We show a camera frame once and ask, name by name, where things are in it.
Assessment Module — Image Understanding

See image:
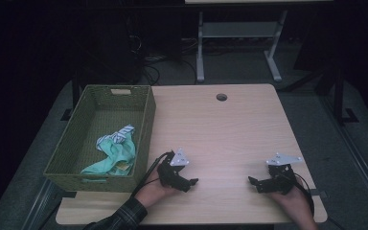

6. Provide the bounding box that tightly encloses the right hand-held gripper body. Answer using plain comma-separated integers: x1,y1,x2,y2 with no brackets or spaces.
261,151,303,196

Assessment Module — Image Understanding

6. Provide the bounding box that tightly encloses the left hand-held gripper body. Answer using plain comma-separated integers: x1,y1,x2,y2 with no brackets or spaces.
157,148,191,190

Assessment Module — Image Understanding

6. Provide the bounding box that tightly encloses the mint green baby garment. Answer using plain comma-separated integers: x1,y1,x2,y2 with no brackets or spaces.
80,124,138,177

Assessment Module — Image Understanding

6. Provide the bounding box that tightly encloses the green woven basket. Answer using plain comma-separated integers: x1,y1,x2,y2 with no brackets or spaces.
42,83,157,194

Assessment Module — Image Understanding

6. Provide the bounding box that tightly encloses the person's left hand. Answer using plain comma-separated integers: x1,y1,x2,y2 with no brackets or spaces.
135,168,180,209

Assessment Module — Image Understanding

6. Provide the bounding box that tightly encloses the person's right hand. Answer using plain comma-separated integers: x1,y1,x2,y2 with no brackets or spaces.
265,178,316,221

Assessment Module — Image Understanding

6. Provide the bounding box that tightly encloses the grey tape strip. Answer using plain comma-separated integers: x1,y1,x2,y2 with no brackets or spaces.
309,188,329,198

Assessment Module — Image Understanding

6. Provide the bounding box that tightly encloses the dark metal stand with foot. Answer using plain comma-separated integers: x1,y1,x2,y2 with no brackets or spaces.
330,65,359,127

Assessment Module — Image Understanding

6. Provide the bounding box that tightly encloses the left hand-held gripper black cable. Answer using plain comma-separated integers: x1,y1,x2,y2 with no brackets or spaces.
129,150,173,199

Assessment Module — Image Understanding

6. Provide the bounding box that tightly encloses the hand-held gripper black cable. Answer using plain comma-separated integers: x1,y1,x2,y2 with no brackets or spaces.
129,150,173,199
291,172,347,230

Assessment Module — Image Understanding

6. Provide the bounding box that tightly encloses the right hand-held gripper black cable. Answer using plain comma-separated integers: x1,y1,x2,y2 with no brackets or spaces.
291,172,347,230

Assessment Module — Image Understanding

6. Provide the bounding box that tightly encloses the metal floor rail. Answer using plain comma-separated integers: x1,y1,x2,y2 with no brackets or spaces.
317,94,368,223
20,177,61,230

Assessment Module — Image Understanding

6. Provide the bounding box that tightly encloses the tangle of black floor cables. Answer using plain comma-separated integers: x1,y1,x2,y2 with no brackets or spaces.
126,33,199,86

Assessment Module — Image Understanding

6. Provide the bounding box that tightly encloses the white metal stand frame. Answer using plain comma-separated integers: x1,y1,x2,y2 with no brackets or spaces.
195,9,289,83

